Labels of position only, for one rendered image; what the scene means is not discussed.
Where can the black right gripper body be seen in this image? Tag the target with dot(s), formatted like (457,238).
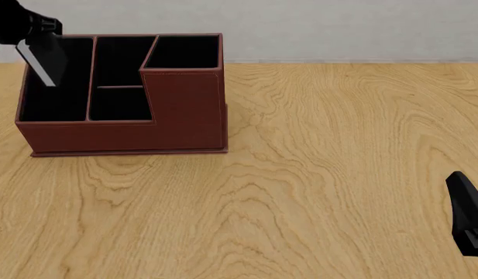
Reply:
(476,244)

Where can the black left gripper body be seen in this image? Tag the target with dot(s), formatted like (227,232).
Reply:
(47,24)

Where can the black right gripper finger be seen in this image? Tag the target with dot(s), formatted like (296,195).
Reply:
(467,200)

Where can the black book with white pages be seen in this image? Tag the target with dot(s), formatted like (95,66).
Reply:
(49,61)

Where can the red-brown desk caddy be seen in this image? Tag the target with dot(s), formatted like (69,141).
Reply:
(184,110)

